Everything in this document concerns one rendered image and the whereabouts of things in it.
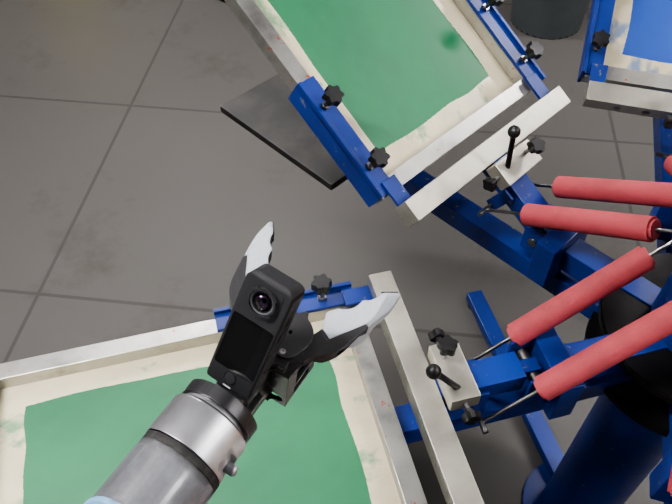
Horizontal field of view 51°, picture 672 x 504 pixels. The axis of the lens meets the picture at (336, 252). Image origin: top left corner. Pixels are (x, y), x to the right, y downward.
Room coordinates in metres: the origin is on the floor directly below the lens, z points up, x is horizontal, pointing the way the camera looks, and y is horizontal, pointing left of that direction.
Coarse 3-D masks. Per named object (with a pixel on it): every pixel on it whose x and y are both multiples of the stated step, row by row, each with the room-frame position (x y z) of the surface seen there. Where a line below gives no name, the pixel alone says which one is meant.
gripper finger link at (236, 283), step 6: (246, 258) 0.43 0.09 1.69; (240, 264) 0.42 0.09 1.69; (246, 264) 0.43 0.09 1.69; (240, 270) 0.42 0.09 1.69; (234, 276) 0.41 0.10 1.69; (240, 276) 0.41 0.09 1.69; (234, 282) 0.40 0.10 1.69; (240, 282) 0.40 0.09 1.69; (234, 288) 0.40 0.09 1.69; (240, 288) 0.40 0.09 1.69; (234, 294) 0.39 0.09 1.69; (234, 300) 0.38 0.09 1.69
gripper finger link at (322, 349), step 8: (360, 328) 0.36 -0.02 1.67; (320, 336) 0.35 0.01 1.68; (336, 336) 0.35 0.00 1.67; (344, 336) 0.35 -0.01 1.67; (352, 336) 0.35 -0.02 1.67; (312, 344) 0.34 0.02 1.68; (320, 344) 0.34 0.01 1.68; (328, 344) 0.34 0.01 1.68; (336, 344) 0.34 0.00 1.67; (344, 344) 0.34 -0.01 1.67; (304, 352) 0.33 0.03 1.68; (312, 352) 0.33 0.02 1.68; (320, 352) 0.34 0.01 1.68; (328, 352) 0.34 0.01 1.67; (336, 352) 0.34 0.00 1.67; (304, 360) 0.33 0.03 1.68; (312, 360) 0.33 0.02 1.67; (320, 360) 0.33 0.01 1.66; (328, 360) 0.34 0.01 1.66
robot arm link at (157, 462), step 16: (160, 432) 0.25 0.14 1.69; (144, 448) 0.24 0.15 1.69; (160, 448) 0.24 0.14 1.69; (176, 448) 0.24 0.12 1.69; (128, 464) 0.23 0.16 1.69; (144, 464) 0.22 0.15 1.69; (160, 464) 0.22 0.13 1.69; (176, 464) 0.22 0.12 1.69; (192, 464) 0.23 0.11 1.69; (112, 480) 0.21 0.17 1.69; (128, 480) 0.21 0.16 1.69; (144, 480) 0.21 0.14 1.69; (160, 480) 0.21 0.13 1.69; (176, 480) 0.21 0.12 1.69; (192, 480) 0.22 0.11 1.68; (208, 480) 0.22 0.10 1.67; (96, 496) 0.20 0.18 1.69; (112, 496) 0.20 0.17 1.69; (128, 496) 0.20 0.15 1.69; (144, 496) 0.20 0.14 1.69; (160, 496) 0.20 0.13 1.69; (176, 496) 0.20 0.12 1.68; (192, 496) 0.21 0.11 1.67; (208, 496) 0.21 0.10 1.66
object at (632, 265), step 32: (576, 192) 1.09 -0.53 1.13; (608, 192) 1.05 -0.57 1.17; (640, 192) 1.01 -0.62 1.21; (544, 224) 1.00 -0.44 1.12; (576, 224) 0.96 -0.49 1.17; (608, 224) 0.92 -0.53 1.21; (640, 224) 0.89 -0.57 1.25; (640, 256) 0.82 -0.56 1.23; (576, 288) 0.81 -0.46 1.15; (608, 288) 0.79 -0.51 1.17; (544, 320) 0.77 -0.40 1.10; (640, 320) 0.71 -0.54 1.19; (608, 352) 0.67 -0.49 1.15; (544, 384) 0.65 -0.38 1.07; (576, 384) 0.64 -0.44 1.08
